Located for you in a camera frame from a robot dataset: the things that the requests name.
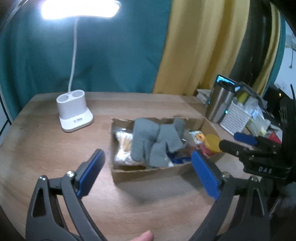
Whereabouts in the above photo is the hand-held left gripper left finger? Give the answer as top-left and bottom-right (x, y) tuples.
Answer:
(25, 149), (107, 241)

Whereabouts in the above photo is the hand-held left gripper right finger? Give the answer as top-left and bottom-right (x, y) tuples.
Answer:
(188, 150), (271, 241)

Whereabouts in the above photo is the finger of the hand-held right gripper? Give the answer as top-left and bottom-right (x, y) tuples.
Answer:
(233, 132), (283, 150)
(218, 139), (258, 161)

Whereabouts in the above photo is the clear bag of colourful snacks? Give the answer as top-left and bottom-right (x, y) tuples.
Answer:
(188, 130), (206, 146)

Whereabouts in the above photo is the clear bag of cotton swabs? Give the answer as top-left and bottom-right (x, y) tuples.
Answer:
(114, 131), (147, 167)

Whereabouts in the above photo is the torn cardboard box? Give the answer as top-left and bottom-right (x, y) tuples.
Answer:
(110, 117), (225, 184)

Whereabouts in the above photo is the person's left hand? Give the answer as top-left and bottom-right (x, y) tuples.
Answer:
(134, 230), (154, 241)

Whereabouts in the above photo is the white perforated basket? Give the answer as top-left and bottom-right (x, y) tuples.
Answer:
(220, 101), (252, 136)

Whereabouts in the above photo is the red jar with yellow lid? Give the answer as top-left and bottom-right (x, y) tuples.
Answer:
(199, 134), (223, 157)

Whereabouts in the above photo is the pile of clear plastic bags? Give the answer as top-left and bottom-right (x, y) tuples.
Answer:
(245, 96), (279, 138)

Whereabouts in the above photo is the blue and white packet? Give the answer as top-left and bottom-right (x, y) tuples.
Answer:
(170, 156), (192, 165)

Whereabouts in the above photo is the red box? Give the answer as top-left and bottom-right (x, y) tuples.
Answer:
(268, 132), (283, 144)

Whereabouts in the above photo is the yellow sponge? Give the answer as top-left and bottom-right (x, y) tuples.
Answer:
(238, 91), (249, 106)

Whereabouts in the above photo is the stainless steel tumbler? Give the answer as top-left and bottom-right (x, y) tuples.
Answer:
(205, 75), (238, 124)

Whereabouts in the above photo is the white desk lamp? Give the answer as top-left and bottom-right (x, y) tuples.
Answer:
(41, 0), (121, 133)

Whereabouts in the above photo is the yellow curtain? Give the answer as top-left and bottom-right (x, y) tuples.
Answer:
(153, 0), (281, 97)

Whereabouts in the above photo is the teal curtain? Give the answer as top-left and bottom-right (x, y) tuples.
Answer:
(0, 0), (173, 121)

